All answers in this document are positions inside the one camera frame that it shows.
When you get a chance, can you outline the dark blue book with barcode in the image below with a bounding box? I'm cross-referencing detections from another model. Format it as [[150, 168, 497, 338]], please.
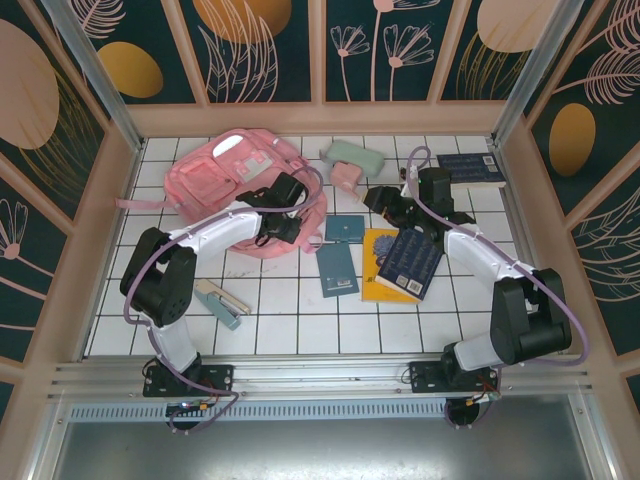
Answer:
[[374, 227, 446, 302]]

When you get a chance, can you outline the small pink pouch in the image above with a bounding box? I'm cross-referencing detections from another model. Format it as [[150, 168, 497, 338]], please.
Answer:
[[329, 160, 362, 204]]

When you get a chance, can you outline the pink student backpack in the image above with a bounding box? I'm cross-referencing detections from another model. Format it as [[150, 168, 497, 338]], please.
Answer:
[[115, 128, 329, 260]]

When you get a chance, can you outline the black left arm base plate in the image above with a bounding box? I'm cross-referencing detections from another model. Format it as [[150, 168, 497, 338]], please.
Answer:
[[143, 363, 235, 397]]

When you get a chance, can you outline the grey metal sheet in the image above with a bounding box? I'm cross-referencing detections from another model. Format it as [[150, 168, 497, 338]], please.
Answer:
[[29, 394, 616, 480]]

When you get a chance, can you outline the mint green pencil case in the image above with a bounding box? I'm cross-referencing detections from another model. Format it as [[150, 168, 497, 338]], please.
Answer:
[[319, 140, 386, 177]]

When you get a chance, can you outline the yellow book with cartoon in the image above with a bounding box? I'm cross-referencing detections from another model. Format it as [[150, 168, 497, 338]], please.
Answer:
[[360, 228, 426, 305]]

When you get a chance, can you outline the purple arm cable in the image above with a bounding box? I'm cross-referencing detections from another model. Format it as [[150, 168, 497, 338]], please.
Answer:
[[122, 166, 326, 435], [405, 146, 589, 431]]

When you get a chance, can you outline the perforated grey cable tray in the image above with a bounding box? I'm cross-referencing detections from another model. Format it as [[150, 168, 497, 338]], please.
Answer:
[[64, 402, 581, 421]]

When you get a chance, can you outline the small connector with wires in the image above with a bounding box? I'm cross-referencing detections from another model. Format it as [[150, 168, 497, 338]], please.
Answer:
[[464, 387, 501, 406]]

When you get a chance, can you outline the aluminium mounting rail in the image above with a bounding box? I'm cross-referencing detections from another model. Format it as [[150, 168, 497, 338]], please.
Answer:
[[47, 357, 594, 401]]

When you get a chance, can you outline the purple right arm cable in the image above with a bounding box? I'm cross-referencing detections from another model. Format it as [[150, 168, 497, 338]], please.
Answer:
[[405, 146, 589, 431]]

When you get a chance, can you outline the dark blue thick book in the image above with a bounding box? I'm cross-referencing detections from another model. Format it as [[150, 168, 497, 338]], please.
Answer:
[[436, 152, 506, 191]]

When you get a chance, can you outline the blue grey stapler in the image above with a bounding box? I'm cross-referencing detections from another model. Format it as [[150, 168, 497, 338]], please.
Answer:
[[193, 278, 253, 331]]

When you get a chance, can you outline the teal wallet with clasp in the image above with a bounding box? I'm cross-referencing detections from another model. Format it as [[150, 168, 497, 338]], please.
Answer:
[[324, 214, 367, 245]]

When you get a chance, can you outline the teal notebook with barcode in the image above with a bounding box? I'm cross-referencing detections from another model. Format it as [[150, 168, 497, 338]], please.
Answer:
[[314, 241, 362, 300]]

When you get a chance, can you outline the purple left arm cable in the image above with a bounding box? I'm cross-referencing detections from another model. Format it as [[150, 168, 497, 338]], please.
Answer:
[[122, 166, 326, 435]]

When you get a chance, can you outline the aluminium frame post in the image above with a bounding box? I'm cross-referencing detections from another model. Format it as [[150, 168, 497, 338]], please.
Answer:
[[39, 0, 146, 154], [489, 0, 586, 146]]

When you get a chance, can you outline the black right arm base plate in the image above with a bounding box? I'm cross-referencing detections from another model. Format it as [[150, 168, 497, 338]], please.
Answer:
[[408, 360, 501, 401]]

